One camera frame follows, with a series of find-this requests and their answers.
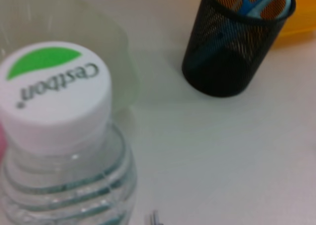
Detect yellow plastic bin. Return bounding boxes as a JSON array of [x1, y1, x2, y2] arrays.
[[270, 0, 316, 48]]

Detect clear water bottle green label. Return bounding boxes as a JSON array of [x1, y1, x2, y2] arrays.
[[0, 41, 138, 225]]

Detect pale green wavy fruit plate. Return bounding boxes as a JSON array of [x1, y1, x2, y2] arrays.
[[0, 0, 143, 117]]

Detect black mesh pen holder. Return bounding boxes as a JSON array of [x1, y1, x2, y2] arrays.
[[181, 0, 296, 98]]

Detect blue scissors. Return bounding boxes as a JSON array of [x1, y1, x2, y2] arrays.
[[190, 0, 292, 72]]

